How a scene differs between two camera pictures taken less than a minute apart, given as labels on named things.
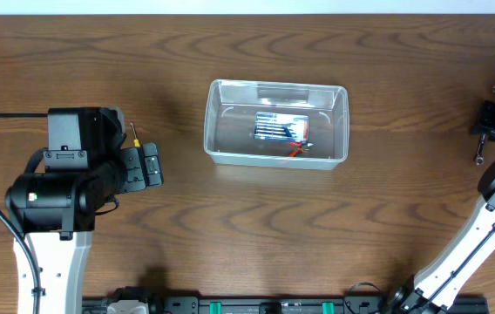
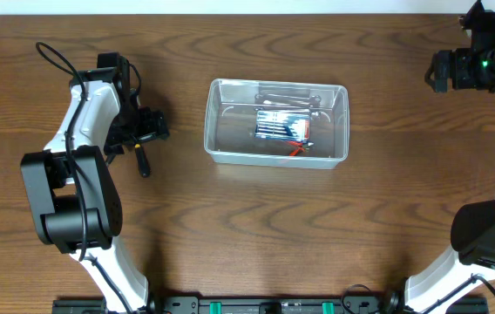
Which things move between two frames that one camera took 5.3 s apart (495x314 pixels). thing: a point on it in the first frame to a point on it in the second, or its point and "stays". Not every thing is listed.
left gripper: (135, 180) to (148, 129)
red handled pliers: (303, 146) stays
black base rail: (359, 301) stays
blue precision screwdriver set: (274, 126) stays
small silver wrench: (480, 155) to (267, 101)
